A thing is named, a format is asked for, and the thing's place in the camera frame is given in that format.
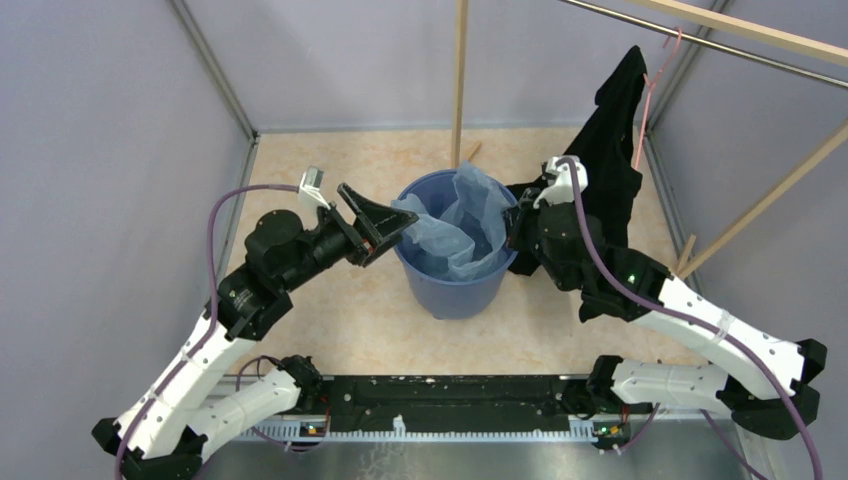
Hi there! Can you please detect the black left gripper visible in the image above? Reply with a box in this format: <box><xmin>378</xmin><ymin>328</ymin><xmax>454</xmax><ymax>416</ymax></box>
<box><xmin>280</xmin><ymin>182</ymin><xmax>419</xmax><ymax>292</ymax></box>

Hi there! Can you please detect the light blue trash bag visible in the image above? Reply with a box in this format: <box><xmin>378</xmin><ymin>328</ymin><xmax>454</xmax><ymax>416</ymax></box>
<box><xmin>391</xmin><ymin>162</ymin><xmax>512</xmax><ymax>282</ymax></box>

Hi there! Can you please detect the blue plastic trash bin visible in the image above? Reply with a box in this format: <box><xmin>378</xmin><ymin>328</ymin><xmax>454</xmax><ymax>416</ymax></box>
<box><xmin>395</xmin><ymin>169</ymin><xmax>517</xmax><ymax>320</ymax></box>

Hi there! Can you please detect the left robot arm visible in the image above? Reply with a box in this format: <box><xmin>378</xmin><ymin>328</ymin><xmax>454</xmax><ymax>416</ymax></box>
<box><xmin>92</xmin><ymin>184</ymin><xmax>417</xmax><ymax>479</ymax></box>

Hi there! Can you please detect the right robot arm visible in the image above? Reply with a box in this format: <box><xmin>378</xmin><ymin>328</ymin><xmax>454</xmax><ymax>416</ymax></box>
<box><xmin>504</xmin><ymin>184</ymin><xmax>827</xmax><ymax>440</ymax></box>

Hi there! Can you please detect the black hanging garment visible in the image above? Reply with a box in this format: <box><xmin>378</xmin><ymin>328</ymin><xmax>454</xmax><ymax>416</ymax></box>
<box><xmin>506</xmin><ymin>44</ymin><xmax>649</xmax><ymax>325</ymax></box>

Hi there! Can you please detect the pink clothes hanger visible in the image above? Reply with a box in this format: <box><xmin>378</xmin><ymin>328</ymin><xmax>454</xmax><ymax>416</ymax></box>
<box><xmin>632</xmin><ymin>26</ymin><xmax>683</xmax><ymax>170</ymax></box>

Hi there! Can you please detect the metal hanging rod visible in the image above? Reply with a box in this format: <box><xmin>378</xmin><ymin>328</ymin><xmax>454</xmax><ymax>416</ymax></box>
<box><xmin>563</xmin><ymin>0</ymin><xmax>847</xmax><ymax>90</ymax></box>

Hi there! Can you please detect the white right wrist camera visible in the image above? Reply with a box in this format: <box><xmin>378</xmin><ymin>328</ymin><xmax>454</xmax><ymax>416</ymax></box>
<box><xmin>533</xmin><ymin>155</ymin><xmax>589</xmax><ymax>209</ymax></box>

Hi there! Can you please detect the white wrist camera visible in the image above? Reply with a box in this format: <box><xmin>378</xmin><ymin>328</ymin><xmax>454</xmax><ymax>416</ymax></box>
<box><xmin>533</xmin><ymin>155</ymin><xmax>589</xmax><ymax>209</ymax></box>
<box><xmin>297</xmin><ymin>166</ymin><xmax>330</xmax><ymax>210</ymax></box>

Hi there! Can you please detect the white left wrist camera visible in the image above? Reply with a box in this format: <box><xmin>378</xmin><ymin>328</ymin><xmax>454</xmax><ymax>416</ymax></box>
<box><xmin>297</xmin><ymin>166</ymin><xmax>330</xmax><ymax>210</ymax></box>

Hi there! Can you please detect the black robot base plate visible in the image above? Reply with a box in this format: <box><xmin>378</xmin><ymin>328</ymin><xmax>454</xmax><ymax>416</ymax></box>
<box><xmin>289</xmin><ymin>375</ymin><xmax>624</xmax><ymax>434</ymax></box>

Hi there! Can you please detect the white slotted cable duct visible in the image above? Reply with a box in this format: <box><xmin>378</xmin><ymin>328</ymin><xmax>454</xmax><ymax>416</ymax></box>
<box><xmin>236</xmin><ymin>416</ymin><xmax>598</xmax><ymax>444</ymax></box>

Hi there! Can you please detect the wooden clothes rack frame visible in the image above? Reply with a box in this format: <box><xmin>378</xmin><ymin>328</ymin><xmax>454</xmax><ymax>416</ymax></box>
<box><xmin>464</xmin><ymin>1</ymin><xmax>847</xmax><ymax>288</ymax></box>

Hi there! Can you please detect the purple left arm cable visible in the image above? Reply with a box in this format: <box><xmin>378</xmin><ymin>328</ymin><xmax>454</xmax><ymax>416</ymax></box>
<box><xmin>113</xmin><ymin>183</ymin><xmax>306</xmax><ymax>480</ymax></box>

